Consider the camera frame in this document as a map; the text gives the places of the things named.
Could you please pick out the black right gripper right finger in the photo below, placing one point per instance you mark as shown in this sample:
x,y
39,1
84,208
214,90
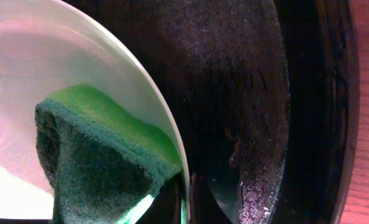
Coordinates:
x,y
204,209

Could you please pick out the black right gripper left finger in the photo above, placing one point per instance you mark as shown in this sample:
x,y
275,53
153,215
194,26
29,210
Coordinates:
x,y
166,207

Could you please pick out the green scrub sponge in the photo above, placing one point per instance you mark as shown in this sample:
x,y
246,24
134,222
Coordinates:
x,y
104,165

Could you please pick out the pale green plate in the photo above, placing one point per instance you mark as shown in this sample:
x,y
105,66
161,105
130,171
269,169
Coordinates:
x,y
45,46

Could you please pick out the round black serving tray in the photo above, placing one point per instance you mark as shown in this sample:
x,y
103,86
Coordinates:
x,y
265,95

